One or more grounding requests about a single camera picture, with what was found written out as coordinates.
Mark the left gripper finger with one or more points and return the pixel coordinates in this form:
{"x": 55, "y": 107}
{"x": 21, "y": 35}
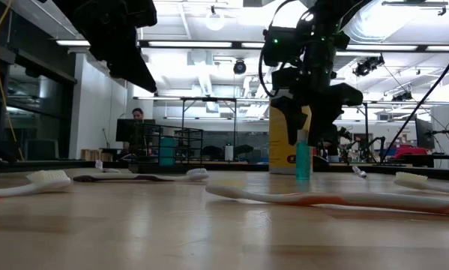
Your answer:
{"x": 130, "y": 63}

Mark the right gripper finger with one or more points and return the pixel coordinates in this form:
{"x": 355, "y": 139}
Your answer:
{"x": 329, "y": 108}
{"x": 291, "y": 116}

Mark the orange white toothbrush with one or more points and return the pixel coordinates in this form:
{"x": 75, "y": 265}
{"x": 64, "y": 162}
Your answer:
{"x": 48, "y": 180}
{"x": 411, "y": 180}
{"x": 321, "y": 198}

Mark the long white light strip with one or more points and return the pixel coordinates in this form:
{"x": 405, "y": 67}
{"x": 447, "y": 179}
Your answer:
{"x": 445, "y": 48}
{"x": 72, "y": 43}
{"x": 190, "y": 44}
{"x": 252, "y": 45}
{"x": 381, "y": 47}

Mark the yellow wipes canister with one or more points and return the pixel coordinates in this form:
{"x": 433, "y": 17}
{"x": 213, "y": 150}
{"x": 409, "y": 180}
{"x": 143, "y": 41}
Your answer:
{"x": 280, "y": 153}

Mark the person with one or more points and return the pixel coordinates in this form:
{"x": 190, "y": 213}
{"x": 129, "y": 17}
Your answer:
{"x": 138, "y": 113}

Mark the black track light cluster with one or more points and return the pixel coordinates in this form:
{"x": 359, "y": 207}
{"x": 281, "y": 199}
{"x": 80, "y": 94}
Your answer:
{"x": 402, "y": 96}
{"x": 368, "y": 66}

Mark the black computer monitor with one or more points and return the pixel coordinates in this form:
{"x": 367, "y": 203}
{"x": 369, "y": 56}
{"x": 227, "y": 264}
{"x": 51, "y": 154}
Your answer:
{"x": 423, "y": 133}
{"x": 128, "y": 130}

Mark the black hanging spotlight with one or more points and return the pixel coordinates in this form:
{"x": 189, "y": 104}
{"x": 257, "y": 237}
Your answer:
{"x": 240, "y": 67}

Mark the white cylinder container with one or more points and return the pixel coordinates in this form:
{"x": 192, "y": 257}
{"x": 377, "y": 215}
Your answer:
{"x": 228, "y": 153}

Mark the red bag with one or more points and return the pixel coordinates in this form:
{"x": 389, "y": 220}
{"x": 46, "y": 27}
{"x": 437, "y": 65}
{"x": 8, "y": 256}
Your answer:
{"x": 409, "y": 152}

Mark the wooden crate stack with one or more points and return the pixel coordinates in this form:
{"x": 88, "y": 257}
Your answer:
{"x": 91, "y": 155}

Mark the black metal workstation frame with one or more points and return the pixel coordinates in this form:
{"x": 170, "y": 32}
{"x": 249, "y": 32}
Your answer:
{"x": 366, "y": 120}
{"x": 209, "y": 99}

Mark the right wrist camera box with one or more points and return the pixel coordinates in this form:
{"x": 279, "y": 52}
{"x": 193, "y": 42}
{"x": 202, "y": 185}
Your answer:
{"x": 280, "y": 47}

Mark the black table frame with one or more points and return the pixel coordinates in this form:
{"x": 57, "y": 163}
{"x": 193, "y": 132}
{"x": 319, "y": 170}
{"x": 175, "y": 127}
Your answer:
{"x": 239, "y": 167}

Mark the silver air duct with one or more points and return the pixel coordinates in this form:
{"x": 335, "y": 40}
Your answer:
{"x": 379, "y": 22}

